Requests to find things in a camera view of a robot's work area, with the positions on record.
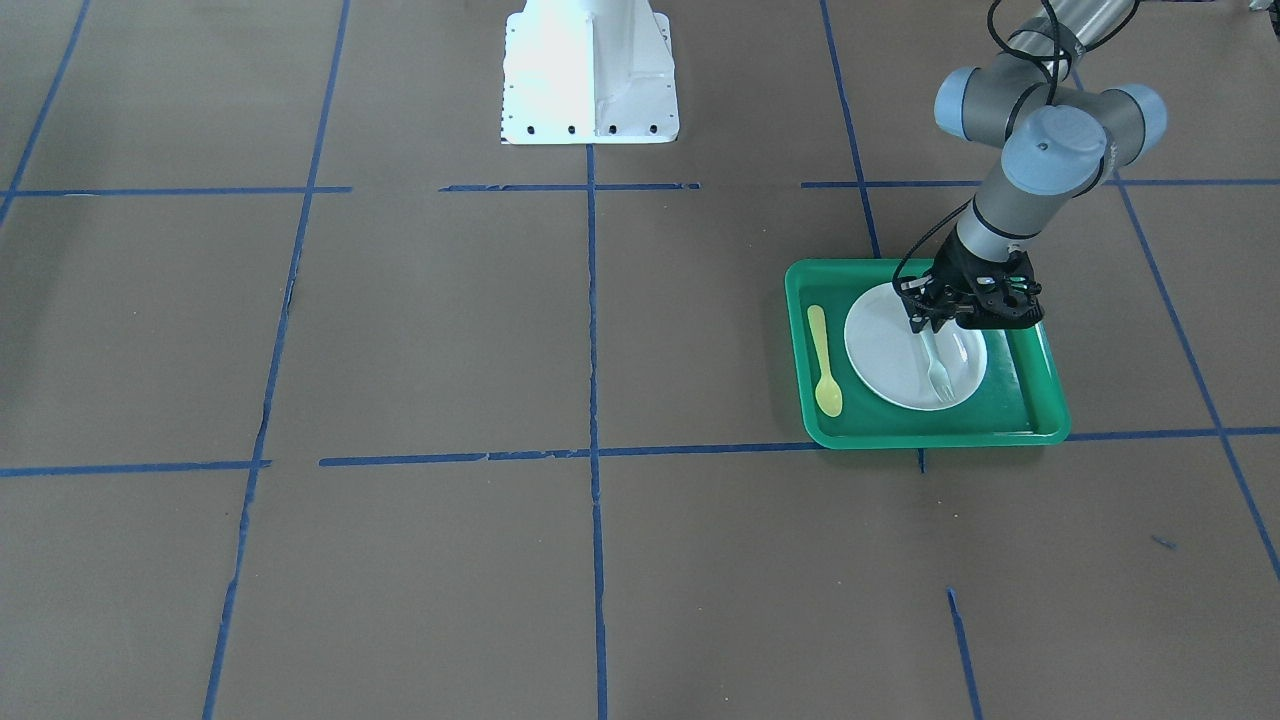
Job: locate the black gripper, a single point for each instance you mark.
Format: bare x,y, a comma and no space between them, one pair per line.
948,273

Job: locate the pale mint plastic fork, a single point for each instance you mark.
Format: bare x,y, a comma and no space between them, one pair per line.
937,372

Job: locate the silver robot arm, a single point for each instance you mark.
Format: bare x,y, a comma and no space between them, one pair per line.
1056,143

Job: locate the white round plate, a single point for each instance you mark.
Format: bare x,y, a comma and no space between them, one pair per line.
891,362

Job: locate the green plastic tray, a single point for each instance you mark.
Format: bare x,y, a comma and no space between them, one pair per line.
1020,402

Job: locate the yellow plastic spoon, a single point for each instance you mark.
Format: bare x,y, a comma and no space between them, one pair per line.
827,392

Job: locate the brown paper table cover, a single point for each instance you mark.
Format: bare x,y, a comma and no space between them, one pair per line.
320,402

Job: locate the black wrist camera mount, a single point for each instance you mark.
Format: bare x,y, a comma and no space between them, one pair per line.
1000,301

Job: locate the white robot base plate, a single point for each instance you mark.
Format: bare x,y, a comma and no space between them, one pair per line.
580,72

